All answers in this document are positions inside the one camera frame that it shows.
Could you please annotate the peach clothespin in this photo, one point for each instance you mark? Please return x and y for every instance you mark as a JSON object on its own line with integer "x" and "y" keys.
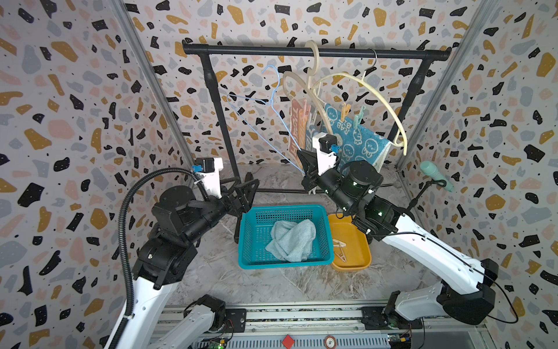
{"x": 340, "y": 254}

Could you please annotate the black clothes rack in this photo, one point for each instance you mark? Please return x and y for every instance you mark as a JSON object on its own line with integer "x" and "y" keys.
{"x": 204, "y": 51}

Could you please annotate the light blue towel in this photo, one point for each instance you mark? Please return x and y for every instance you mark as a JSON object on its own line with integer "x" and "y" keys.
{"x": 292, "y": 242}

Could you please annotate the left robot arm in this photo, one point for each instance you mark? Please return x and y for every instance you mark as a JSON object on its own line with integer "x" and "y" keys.
{"x": 180, "y": 222}

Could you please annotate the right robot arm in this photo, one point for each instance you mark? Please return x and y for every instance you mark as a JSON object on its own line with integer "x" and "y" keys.
{"x": 464, "y": 291}

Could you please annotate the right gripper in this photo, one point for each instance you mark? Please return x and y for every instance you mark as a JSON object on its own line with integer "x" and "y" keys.
{"x": 320, "y": 180}

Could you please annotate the black microphone stand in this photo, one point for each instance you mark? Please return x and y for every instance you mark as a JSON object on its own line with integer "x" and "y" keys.
{"x": 414, "y": 201}

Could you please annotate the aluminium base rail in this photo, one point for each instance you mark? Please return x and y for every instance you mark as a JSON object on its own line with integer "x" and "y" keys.
{"x": 353, "y": 324}

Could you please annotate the orange patterned towel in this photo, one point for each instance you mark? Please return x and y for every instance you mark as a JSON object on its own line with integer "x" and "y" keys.
{"x": 299, "y": 113}

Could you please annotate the large wooden hanger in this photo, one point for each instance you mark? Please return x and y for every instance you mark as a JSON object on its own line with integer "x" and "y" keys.
{"x": 401, "y": 139}

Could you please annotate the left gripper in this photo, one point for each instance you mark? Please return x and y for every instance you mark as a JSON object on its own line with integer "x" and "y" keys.
{"x": 245, "y": 203}

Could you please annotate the yellow plastic bin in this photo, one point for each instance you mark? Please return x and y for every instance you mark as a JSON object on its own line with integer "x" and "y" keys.
{"x": 357, "y": 250}

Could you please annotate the mint green clothespin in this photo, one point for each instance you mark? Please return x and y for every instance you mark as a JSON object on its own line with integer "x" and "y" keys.
{"x": 358, "y": 117}

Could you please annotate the red diamond sticker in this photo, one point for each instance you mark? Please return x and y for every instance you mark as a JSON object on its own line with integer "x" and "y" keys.
{"x": 288, "y": 342}

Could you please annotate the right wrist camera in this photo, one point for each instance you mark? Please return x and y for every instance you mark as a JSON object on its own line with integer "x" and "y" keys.
{"x": 326, "y": 151}

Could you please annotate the teal plastic basket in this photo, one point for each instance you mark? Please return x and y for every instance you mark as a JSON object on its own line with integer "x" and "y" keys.
{"x": 255, "y": 235}

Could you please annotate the light blue wire hanger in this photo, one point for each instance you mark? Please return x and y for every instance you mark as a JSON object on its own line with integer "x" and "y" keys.
{"x": 262, "y": 131}

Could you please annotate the round red white sticker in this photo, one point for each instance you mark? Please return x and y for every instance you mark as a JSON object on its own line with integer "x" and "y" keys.
{"x": 330, "y": 342}

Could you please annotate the mint green microphone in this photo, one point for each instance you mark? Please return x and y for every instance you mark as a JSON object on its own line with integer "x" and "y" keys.
{"x": 430, "y": 169}

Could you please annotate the teal jellyfish pattern towel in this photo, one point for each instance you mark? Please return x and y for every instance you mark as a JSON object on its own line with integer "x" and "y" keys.
{"x": 357, "y": 143}

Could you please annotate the white clothespin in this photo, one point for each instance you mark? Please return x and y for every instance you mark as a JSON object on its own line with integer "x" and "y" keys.
{"x": 338, "y": 243}

